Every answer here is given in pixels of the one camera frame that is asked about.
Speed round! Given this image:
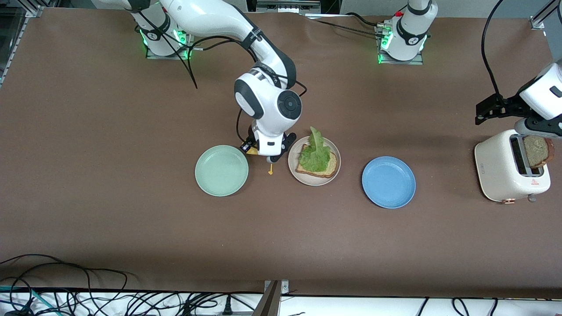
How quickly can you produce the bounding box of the black cable tangle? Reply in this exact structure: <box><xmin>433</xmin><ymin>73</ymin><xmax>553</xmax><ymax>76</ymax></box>
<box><xmin>0</xmin><ymin>254</ymin><xmax>264</xmax><ymax>316</ymax></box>

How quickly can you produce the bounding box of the grey metal bracket post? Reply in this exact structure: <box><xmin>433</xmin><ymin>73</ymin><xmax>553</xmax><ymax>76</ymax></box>
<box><xmin>252</xmin><ymin>280</ymin><xmax>290</xmax><ymax>316</ymax></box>

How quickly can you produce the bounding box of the black metal equipment frame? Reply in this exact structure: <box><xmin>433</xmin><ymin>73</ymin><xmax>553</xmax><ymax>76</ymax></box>
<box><xmin>246</xmin><ymin>0</ymin><xmax>341</xmax><ymax>16</ymax></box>

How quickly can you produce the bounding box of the mint green plate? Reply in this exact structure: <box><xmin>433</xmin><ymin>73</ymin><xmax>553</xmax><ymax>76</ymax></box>
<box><xmin>195</xmin><ymin>145</ymin><xmax>249</xmax><ymax>197</ymax></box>

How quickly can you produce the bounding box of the dark side cabinet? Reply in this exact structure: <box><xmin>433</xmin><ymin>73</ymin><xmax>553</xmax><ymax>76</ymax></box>
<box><xmin>0</xmin><ymin>0</ymin><xmax>58</xmax><ymax>88</ymax></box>

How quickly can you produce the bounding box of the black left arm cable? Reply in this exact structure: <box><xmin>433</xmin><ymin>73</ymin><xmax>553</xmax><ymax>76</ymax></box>
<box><xmin>481</xmin><ymin>0</ymin><xmax>506</xmax><ymax>98</ymax></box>

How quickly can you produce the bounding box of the green lettuce leaf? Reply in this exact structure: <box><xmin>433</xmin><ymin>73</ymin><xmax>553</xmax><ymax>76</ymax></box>
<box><xmin>299</xmin><ymin>126</ymin><xmax>332</xmax><ymax>173</ymax></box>

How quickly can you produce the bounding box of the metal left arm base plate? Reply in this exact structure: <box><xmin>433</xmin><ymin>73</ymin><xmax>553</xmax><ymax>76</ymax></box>
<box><xmin>377</xmin><ymin>24</ymin><xmax>424</xmax><ymax>65</ymax></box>

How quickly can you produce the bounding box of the yellow mustard squeeze bottle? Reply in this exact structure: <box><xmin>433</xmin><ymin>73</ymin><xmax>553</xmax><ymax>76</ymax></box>
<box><xmin>245</xmin><ymin>146</ymin><xmax>274</xmax><ymax>176</ymax></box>

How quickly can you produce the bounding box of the black base cable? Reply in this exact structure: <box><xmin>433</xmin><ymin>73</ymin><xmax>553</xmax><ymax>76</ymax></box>
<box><xmin>307</xmin><ymin>12</ymin><xmax>387</xmax><ymax>39</ymax></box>

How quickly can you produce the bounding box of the brown bread slice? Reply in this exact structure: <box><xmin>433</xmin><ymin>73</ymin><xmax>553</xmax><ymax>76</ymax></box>
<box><xmin>295</xmin><ymin>143</ymin><xmax>339</xmax><ymax>179</ymax></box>
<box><xmin>522</xmin><ymin>135</ymin><xmax>555</xmax><ymax>169</ymax></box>

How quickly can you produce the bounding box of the beige plate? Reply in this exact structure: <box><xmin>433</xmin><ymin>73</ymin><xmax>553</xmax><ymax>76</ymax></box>
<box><xmin>288</xmin><ymin>135</ymin><xmax>342</xmax><ymax>187</ymax></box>

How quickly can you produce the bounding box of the teal cable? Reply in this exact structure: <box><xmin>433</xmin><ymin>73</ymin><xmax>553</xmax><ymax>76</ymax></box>
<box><xmin>0</xmin><ymin>285</ymin><xmax>60</xmax><ymax>316</ymax></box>

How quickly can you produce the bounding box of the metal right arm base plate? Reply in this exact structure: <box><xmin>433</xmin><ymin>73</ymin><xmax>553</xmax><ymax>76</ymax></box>
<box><xmin>145</xmin><ymin>18</ymin><xmax>196</xmax><ymax>61</ymax></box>

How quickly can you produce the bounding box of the cream white toaster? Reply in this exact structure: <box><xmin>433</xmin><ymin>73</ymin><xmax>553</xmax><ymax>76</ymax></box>
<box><xmin>474</xmin><ymin>129</ymin><xmax>551</xmax><ymax>203</ymax></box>

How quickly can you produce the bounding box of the blue plate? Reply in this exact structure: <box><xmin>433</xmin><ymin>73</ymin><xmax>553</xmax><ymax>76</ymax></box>
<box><xmin>361</xmin><ymin>156</ymin><xmax>417</xmax><ymax>209</ymax></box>

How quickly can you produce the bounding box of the looped black cable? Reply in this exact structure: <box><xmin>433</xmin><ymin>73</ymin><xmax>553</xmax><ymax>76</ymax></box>
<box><xmin>452</xmin><ymin>298</ymin><xmax>499</xmax><ymax>316</ymax></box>

